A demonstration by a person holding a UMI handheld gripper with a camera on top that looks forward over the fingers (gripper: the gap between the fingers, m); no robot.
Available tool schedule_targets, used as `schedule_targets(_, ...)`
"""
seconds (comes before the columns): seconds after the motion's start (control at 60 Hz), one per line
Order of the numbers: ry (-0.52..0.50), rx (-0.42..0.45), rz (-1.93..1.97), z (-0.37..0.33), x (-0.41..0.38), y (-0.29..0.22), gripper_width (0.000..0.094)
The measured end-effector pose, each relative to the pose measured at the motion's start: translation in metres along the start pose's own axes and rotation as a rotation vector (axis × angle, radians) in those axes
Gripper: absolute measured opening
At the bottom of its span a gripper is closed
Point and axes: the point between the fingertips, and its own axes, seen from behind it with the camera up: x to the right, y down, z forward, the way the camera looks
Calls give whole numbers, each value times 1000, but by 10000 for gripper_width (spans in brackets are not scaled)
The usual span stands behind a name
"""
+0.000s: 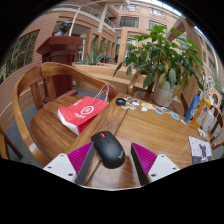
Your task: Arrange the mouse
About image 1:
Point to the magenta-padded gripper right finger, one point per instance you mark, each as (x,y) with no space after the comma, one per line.
(162,165)

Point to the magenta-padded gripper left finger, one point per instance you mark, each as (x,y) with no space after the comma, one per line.
(61,165)

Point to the black computer mouse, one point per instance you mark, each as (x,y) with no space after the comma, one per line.
(108,150)

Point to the grey bear-print mouse pad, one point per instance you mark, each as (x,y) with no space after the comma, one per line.
(199,150)

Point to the round-backed wooden armchair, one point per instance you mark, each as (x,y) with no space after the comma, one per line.
(133,83)
(50,130)
(218,125)
(3,146)

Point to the small white sticker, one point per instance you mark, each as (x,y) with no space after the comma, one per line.
(183,121)

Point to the clear plastic sticker packet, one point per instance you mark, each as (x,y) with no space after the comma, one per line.
(202,132)

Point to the red paper bag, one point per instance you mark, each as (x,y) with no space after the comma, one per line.
(81,113)

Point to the pale yellow sticker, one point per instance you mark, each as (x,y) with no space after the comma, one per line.
(147,106)

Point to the white pump bottle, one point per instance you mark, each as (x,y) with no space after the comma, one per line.
(209,121)

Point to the blue squeeze tube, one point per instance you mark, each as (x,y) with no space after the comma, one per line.
(192,108)

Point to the small black round object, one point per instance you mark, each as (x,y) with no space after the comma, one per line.
(120,102)

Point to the wooden panel with round opening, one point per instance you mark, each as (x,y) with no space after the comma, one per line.
(216,101)

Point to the wooden planter box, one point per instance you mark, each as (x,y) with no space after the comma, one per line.
(106,75)

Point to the large potted green plant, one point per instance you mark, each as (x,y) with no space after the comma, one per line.
(163,56)

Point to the spiky green agave plant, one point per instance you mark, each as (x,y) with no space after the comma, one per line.
(95,59)

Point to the dark bust statue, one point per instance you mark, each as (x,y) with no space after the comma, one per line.
(63,28)

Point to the dark red wooden pedestal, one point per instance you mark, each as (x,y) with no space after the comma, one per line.
(61,53)

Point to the wooden pergola post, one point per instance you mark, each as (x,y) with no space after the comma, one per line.
(191,31)

